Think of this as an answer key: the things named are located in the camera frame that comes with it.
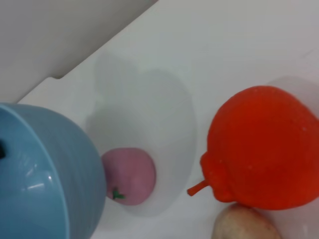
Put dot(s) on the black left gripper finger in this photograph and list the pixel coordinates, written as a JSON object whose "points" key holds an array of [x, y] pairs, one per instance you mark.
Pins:
{"points": [[2, 149]]}

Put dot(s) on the blue plastic bowl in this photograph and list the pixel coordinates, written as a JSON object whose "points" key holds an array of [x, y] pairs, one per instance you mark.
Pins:
{"points": [[49, 174]]}

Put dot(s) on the beige egg yolk pastry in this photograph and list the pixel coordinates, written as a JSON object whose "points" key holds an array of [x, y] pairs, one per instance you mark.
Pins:
{"points": [[244, 224]]}

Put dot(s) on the pink peach bun toy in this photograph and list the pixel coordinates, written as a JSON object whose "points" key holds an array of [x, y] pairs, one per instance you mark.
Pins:
{"points": [[132, 174]]}

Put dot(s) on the orange red fruit toy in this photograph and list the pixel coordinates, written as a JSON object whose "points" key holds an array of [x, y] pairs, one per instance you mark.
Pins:
{"points": [[261, 149]]}

